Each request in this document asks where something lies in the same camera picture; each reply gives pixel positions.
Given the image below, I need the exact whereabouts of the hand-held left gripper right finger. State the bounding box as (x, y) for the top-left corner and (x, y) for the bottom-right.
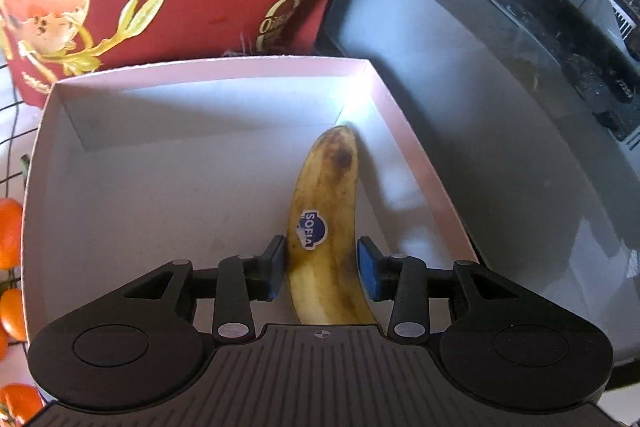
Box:
(356, 236), (521, 343)

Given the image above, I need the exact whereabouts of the pink cardboard box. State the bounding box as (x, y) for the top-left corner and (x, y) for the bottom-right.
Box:
(21, 56), (483, 350)

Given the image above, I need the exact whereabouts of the white black-grid tablecloth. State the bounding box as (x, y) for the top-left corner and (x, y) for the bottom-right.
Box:
(0, 52), (56, 408)

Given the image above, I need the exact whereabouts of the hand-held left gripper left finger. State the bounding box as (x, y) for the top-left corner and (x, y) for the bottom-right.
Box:
(122, 234), (288, 344)

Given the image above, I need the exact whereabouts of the ripe yellow banana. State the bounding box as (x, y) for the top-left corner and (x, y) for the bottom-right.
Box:
(285, 124), (378, 327)

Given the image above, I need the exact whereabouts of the black computer monitor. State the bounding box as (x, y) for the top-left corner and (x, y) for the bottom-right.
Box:
(315, 0), (640, 393)

